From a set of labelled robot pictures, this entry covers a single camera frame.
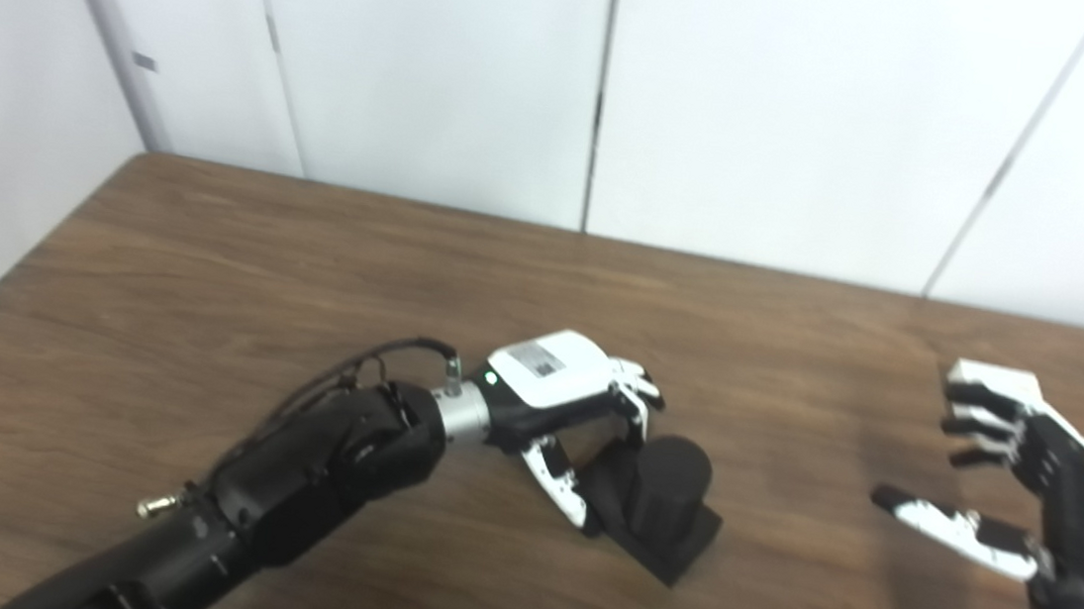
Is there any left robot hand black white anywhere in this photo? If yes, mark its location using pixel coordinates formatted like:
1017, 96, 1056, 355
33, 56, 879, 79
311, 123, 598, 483
466, 322, 672, 540

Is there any black peg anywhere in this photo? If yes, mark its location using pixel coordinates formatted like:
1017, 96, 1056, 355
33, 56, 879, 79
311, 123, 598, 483
570, 426, 731, 593

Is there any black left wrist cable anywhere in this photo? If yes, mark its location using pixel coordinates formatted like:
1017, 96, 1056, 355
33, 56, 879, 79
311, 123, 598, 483
228, 320, 470, 496

